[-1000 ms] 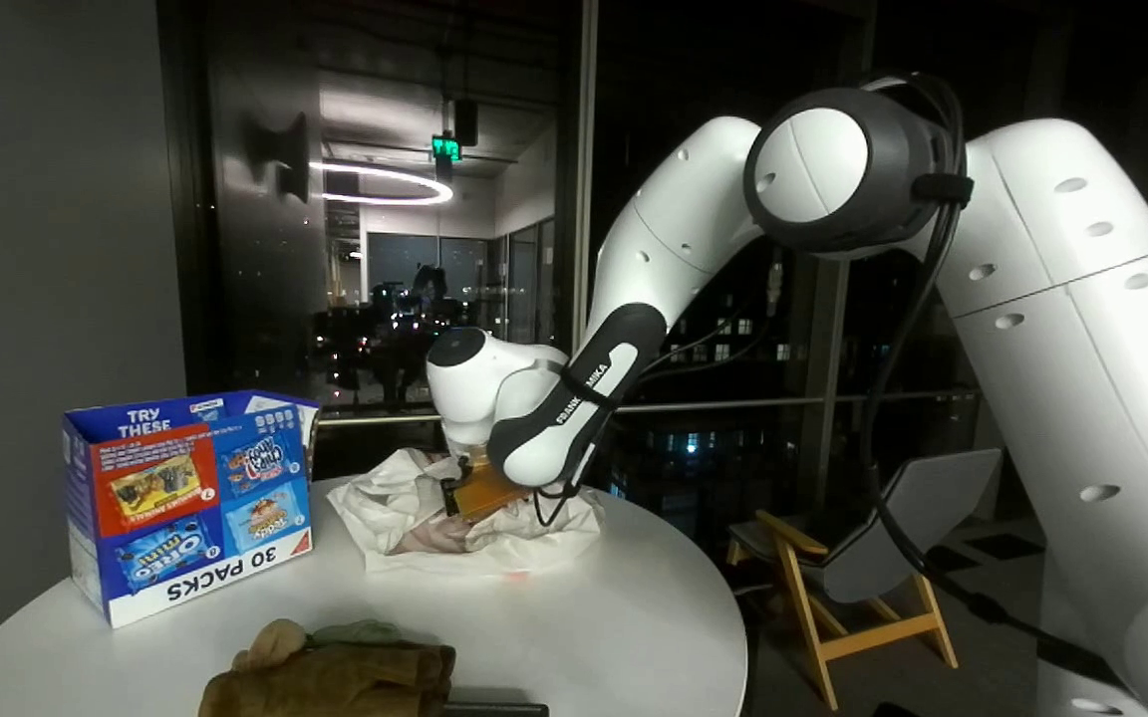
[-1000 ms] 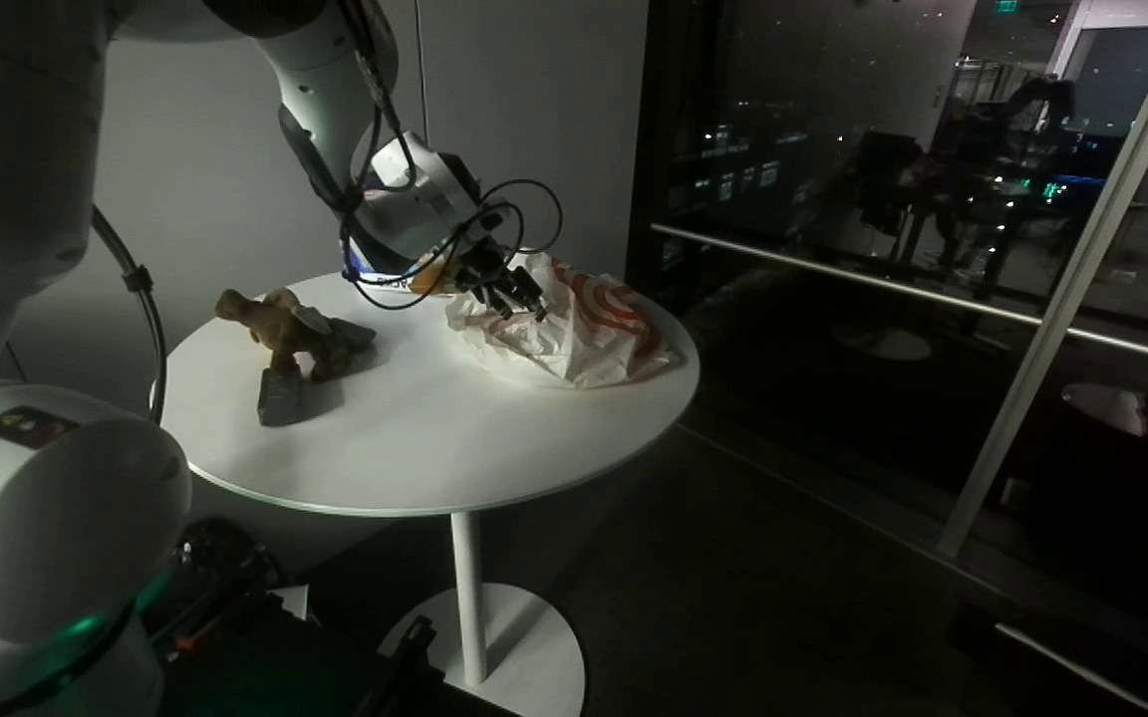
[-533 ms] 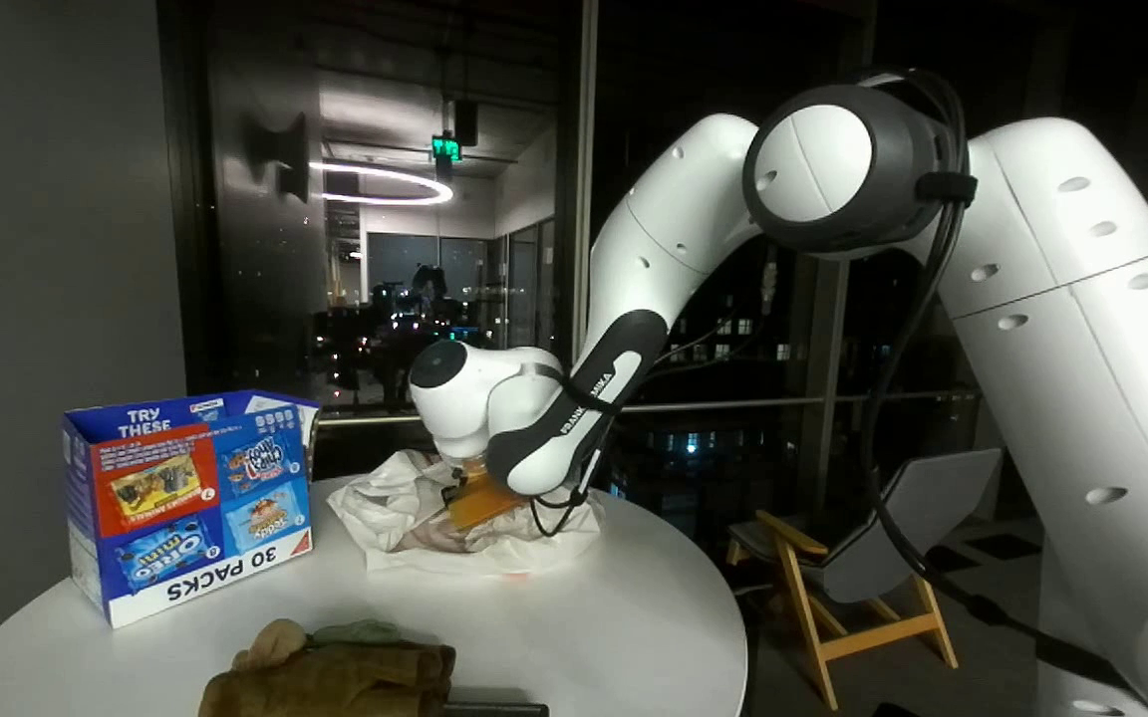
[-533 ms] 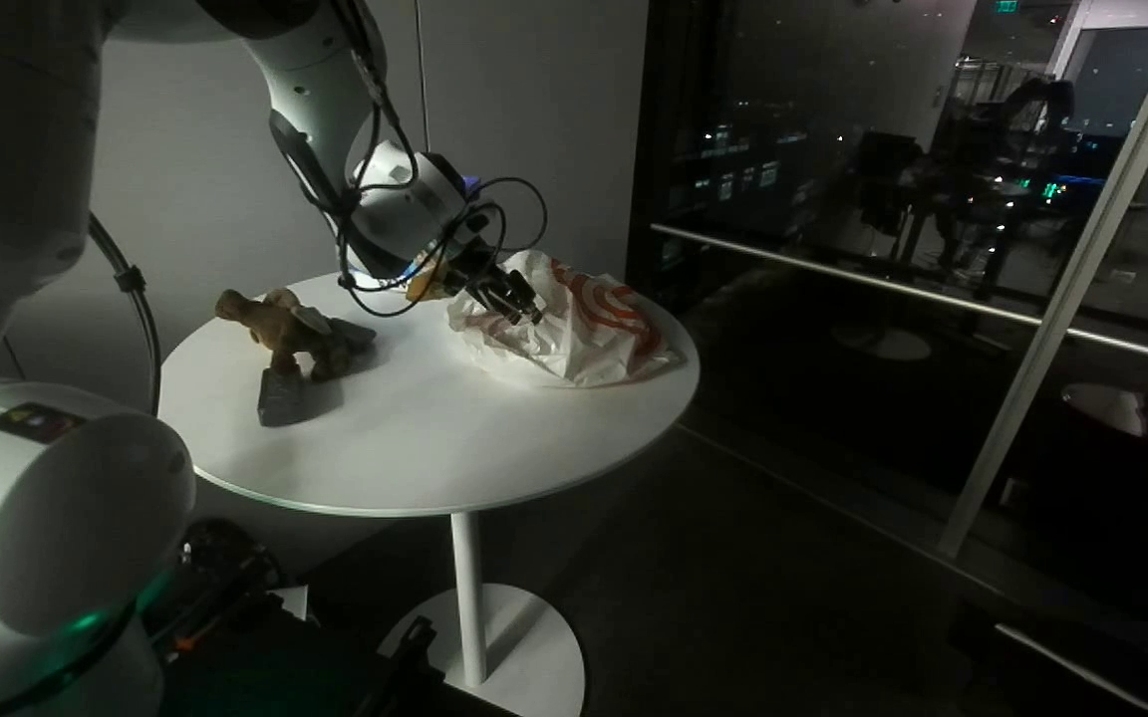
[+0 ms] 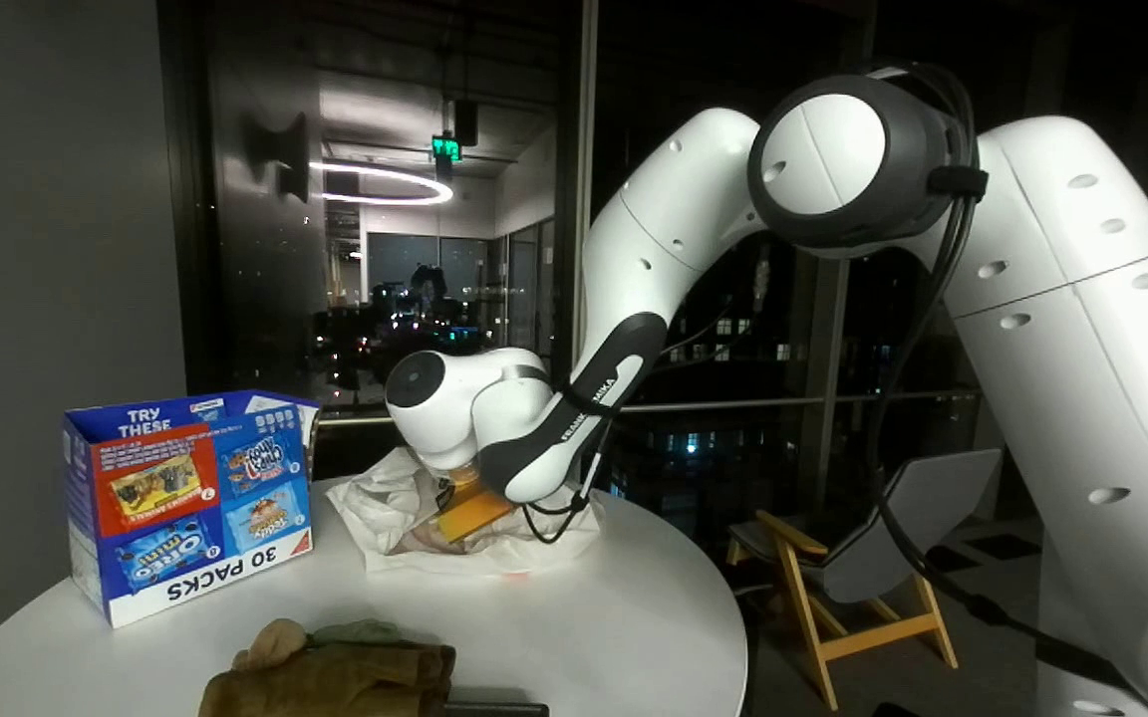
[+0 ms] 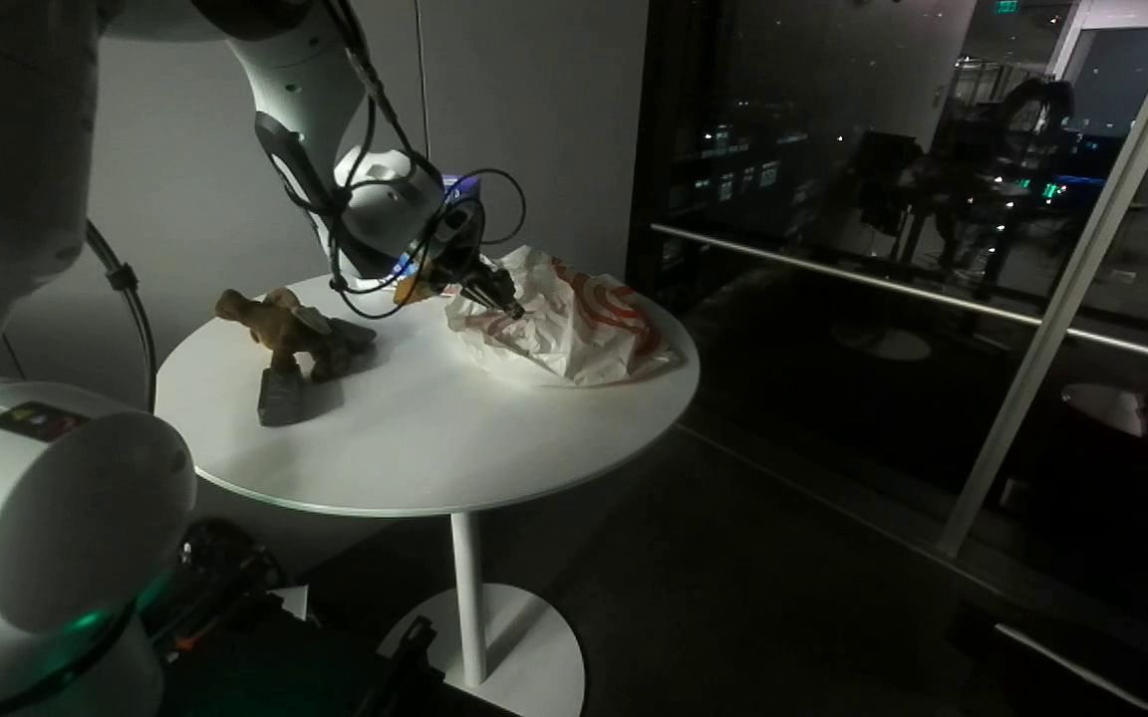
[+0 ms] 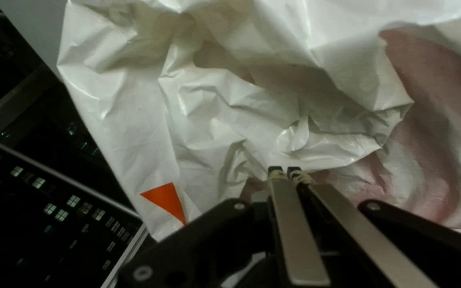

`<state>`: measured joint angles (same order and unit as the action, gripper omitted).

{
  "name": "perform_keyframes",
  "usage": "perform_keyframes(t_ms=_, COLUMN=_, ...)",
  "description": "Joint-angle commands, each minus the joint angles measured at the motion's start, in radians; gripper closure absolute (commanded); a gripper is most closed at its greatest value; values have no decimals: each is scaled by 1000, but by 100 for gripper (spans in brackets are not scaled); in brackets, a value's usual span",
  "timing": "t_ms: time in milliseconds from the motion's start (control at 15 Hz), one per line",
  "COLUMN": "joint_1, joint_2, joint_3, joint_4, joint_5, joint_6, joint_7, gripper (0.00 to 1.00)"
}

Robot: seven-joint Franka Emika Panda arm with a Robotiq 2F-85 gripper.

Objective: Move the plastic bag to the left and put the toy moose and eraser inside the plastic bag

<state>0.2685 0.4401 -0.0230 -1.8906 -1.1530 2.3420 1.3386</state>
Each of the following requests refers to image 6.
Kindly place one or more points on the black eraser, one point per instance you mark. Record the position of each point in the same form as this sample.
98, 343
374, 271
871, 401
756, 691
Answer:
291, 401

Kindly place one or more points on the white window post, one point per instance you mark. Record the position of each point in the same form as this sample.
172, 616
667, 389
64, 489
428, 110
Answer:
1067, 279

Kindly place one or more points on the white table pedestal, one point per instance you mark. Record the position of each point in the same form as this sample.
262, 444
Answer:
469, 611

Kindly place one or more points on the brown toy moose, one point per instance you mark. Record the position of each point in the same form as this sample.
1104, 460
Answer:
289, 327

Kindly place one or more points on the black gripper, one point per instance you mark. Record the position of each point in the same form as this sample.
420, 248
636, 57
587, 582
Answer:
461, 243

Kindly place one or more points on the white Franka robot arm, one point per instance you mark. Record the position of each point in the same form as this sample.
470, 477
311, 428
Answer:
29, 531

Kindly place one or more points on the white horizontal window rail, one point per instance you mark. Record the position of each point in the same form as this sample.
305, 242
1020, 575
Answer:
867, 279

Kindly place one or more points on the white plastic bag red logo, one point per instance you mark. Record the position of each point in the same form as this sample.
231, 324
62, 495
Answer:
574, 324

